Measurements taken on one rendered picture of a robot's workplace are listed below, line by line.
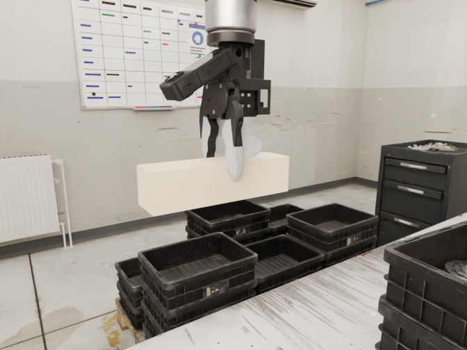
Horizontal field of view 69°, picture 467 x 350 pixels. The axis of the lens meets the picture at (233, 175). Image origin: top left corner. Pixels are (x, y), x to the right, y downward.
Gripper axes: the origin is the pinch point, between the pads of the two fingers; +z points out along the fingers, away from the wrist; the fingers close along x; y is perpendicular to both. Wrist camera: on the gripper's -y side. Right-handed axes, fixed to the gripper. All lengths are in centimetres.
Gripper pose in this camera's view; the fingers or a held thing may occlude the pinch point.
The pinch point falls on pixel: (219, 170)
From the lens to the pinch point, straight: 53.4
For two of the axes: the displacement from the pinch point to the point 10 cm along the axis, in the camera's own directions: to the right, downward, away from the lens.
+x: -5.5, -1.9, 8.1
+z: -0.1, 9.8, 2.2
